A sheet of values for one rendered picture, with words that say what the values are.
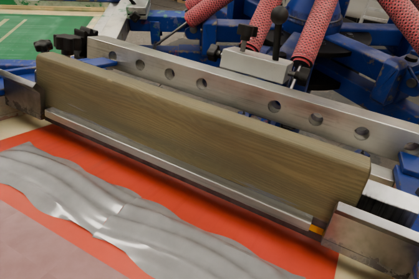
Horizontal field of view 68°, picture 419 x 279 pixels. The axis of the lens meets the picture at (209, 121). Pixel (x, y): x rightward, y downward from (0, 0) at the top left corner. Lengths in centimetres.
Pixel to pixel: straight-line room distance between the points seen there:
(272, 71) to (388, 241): 35
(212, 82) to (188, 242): 32
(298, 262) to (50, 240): 22
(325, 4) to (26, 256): 70
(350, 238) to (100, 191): 24
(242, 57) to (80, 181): 35
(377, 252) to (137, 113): 27
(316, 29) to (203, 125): 47
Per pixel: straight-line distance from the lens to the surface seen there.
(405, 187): 44
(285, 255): 33
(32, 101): 47
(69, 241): 31
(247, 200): 32
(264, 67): 57
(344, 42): 101
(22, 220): 34
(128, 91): 36
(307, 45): 71
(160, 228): 31
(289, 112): 51
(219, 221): 34
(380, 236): 31
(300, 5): 103
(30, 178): 38
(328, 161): 29
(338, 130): 51
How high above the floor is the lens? 137
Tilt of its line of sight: 38 degrees down
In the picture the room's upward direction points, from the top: 3 degrees clockwise
